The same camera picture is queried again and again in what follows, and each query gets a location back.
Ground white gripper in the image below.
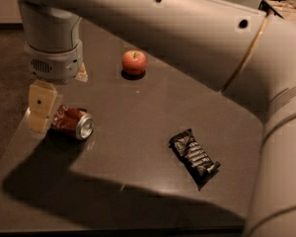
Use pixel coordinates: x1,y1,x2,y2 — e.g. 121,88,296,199
18,0,88,132

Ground red coke can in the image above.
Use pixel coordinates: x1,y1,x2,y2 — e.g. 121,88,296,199
50,105,94,141

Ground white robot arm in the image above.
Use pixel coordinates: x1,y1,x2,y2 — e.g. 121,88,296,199
22,0,296,237

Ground red apple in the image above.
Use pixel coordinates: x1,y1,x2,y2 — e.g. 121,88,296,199
121,50,147,76

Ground black snack bar wrapper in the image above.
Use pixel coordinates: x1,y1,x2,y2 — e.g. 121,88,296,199
169,128,220,190

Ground napkins in basket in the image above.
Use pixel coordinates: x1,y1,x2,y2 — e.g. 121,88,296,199
265,0,296,24

